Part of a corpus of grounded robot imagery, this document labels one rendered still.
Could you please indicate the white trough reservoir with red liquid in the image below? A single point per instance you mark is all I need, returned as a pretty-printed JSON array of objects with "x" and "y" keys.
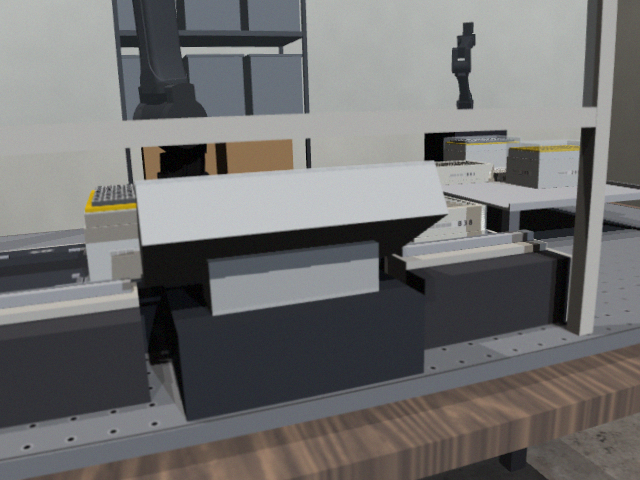
[{"x": 464, "y": 172}]

